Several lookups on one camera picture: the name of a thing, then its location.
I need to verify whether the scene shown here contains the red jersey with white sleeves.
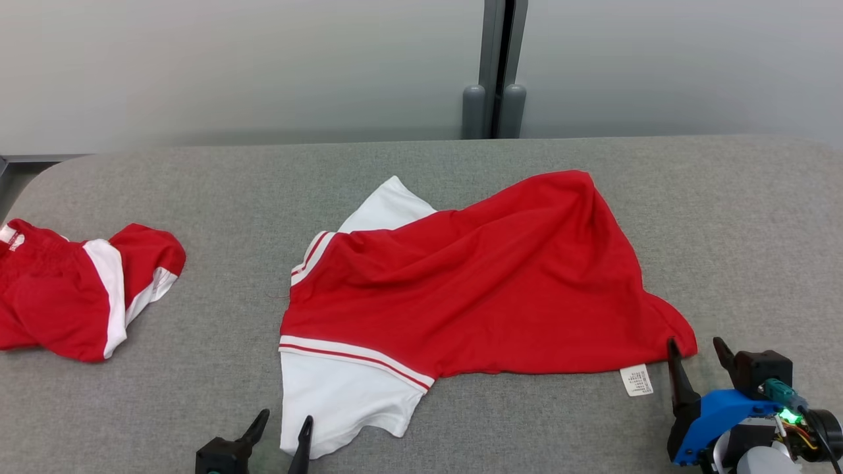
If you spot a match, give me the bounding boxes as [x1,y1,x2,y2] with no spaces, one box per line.
[278,169,698,460]

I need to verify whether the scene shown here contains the red shorts with white stripe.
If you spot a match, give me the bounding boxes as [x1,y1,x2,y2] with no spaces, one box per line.
[0,219,187,363]

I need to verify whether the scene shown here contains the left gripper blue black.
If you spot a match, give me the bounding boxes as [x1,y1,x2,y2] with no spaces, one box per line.
[195,408,315,474]

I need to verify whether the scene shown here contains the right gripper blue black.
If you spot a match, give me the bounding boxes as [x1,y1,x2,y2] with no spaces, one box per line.
[666,336,785,467]

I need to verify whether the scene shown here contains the grey partition post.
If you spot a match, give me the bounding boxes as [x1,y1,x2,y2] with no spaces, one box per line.
[461,0,530,140]

